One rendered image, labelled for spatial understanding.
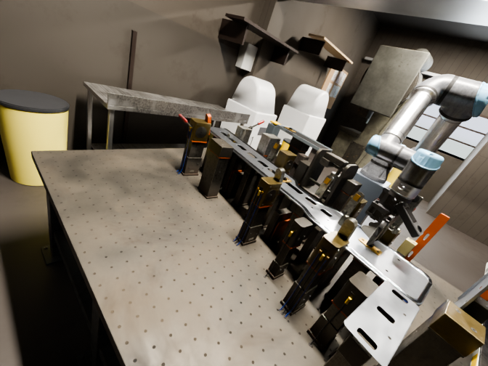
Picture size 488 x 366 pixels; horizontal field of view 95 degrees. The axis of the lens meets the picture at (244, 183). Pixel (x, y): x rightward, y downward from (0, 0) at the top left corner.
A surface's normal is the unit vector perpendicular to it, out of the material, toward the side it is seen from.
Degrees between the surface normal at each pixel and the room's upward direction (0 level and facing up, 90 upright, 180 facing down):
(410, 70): 90
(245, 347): 0
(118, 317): 0
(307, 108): 80
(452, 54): 90
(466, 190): 90
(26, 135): 93
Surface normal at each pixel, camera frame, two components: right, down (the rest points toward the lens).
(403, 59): -0.75, 0.05
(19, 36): 0.68, 0.52
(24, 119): 0.37, 0.57
